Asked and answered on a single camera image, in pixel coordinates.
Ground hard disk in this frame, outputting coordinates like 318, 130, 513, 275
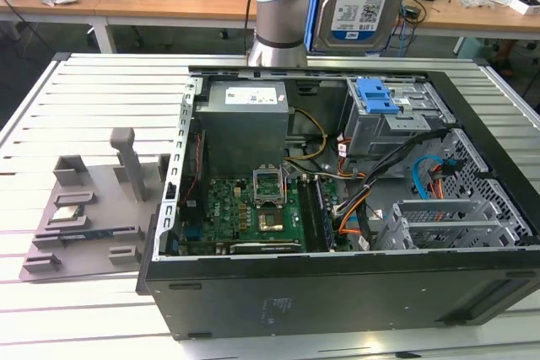
304, 0, 418, 56

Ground orange wire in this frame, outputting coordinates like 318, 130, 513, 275
428, 168, 446, 200
337, 207, 365, 235

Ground metal socket cover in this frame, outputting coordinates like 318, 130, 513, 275
251, 164, 284, 209

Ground grey metal disk bay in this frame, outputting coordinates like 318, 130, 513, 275
375, 197, 532, 251

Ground grey parts rack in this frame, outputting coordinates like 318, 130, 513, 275
19, 126, 170, 283

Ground grey power supply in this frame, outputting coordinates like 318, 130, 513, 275
193, 80, 290, 167

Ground black cable bundle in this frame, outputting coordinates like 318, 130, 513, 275
332, 127, 456, 251

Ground white box with phone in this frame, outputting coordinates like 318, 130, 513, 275
508, 0, 540, 16

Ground green motherboard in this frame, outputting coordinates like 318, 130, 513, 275
179, 176, 338, 254

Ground blue wire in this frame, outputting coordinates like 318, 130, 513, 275
411, 156, 444, 201

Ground wooden desk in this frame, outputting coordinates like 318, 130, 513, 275
0, 0, 540, 56

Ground grey metal drive cage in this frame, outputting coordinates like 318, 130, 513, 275
341, 77, 459, 159

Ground installed RAM stick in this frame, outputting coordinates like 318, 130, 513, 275
314, 178, 338, 250

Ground black PC case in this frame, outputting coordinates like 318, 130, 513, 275
134, 65, 540, 342

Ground locking lever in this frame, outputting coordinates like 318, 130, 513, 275
281, 164, 293, 206

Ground blue plastic drive carrier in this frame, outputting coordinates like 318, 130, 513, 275
355, 77, 400, 116

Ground CPU socket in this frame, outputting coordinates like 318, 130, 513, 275
256, 206, 286, 233

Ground yellow wires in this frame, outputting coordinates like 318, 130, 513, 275
290, 109, 328, 163

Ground black graphics card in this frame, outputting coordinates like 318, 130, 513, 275
229, 240, 303, 255

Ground silver CPU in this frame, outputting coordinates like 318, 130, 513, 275
50, 206, 85, 223

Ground black RAM slot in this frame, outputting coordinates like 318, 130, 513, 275
297, 177, 326, 251

